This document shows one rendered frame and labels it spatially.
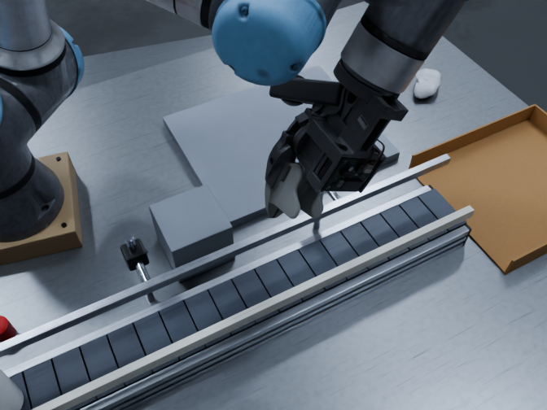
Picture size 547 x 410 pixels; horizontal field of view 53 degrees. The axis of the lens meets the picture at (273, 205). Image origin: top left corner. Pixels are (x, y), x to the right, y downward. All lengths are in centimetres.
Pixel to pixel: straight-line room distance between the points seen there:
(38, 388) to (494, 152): 87
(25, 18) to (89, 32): 217
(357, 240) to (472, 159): 33
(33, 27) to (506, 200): 81
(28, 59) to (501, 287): 79
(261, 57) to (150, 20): 261
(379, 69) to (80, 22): 264
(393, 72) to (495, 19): 263
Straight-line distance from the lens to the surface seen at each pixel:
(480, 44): 296
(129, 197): 102
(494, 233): 101
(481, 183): 108
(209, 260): 76
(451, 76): 130
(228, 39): 42
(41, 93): 90
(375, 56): 54
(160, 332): 81
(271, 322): 80
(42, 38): 87
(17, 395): 80
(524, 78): 281
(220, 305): 82
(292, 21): 40
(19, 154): 89
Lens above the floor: 159
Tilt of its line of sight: 51 degrees down
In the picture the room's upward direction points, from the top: straight up
